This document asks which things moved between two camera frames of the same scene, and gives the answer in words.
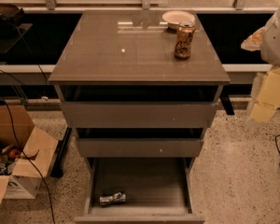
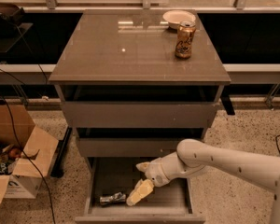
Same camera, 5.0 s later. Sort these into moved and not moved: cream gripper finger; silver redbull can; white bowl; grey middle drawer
Moved: cream gripper finger
Not moved: silver redbull can; grey middle drawer; white bowl
